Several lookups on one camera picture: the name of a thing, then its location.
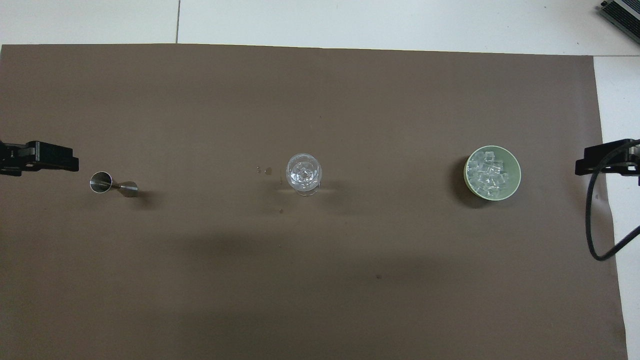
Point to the clear wine glass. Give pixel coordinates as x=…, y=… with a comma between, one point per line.
x=303, y=173

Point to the clear ice cube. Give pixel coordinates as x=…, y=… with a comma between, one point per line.
x=488, y=158
x=486, y=181
x=498, y=189
x=500, y=169
x=476, y=167

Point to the light green bowl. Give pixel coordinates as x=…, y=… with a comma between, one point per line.
x=515, y=170

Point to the steel double jigger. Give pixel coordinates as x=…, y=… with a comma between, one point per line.
x=101, y=181

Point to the grey ribbed metal box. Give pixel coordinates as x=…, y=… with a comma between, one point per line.
x=623, y=11

